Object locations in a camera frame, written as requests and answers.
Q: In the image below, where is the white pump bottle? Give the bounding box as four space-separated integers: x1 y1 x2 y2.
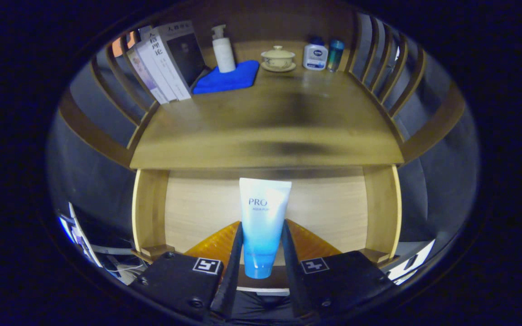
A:
211 24 237 73

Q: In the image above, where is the wooden countertop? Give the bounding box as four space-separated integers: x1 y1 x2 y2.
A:
130 41 405 170

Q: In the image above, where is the white lotion bottle blue cap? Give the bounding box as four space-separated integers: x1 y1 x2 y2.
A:
302 37 329 71

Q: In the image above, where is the white and blue cosmetic tube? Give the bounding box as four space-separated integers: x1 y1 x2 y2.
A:
238 177 292 279

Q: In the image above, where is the beige lidded teacup with saucer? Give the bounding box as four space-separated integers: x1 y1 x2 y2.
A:
261 45 297 72

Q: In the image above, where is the thin purple book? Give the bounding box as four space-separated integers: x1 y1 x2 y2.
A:
126 49 170 105

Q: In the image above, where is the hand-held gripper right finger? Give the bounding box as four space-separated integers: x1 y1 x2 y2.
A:
280 220 396 320

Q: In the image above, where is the thick white and black book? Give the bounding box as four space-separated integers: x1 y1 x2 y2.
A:
149 20 207 101

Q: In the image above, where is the wooden drawer with black knob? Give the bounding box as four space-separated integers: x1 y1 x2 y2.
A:
131 164 403 292

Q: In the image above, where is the thin white book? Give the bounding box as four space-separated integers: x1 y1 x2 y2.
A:
135 40 181 102

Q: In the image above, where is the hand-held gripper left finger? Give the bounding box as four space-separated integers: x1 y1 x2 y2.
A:
135 221 244 320

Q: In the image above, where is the black backdrop cloth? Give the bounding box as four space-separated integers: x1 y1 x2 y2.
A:
48 27 479 254

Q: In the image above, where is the blue folded cloth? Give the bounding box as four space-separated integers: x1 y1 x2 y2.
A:
192 60 260 95

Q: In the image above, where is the teal slim bottle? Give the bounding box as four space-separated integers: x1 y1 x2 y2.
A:
327 39 345 73

